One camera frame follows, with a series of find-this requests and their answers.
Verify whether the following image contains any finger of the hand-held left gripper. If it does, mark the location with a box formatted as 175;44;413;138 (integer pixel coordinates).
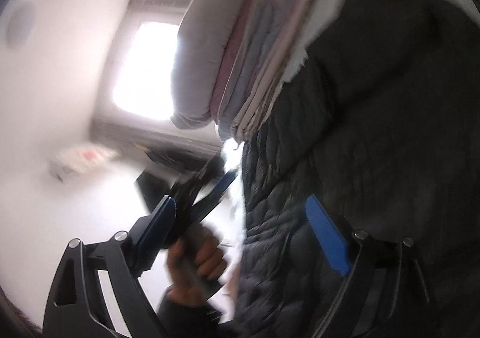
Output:
173;155;223;207
189;170;238;222

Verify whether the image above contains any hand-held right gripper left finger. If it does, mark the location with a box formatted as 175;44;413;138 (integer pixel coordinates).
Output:
42;197;177;338

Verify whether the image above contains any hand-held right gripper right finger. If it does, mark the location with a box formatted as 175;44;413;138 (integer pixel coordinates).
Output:
304;194;432;338

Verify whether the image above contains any black fur-trimmed puffer jacket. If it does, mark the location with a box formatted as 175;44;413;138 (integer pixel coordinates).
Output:
221;0;480;338

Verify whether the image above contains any person's left forearm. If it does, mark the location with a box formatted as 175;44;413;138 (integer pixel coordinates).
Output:
157;285;242;338

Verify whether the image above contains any person's left hand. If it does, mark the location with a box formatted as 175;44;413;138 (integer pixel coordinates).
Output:
166;225;229;306

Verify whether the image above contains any dark furniture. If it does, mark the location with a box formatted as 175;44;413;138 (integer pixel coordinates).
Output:
134;141;226;213

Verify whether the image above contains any white box with pink mark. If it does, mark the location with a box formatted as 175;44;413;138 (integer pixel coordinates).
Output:
49;143;118;178

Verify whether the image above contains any bright window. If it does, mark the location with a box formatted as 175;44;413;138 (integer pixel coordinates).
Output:
108;19;185;122

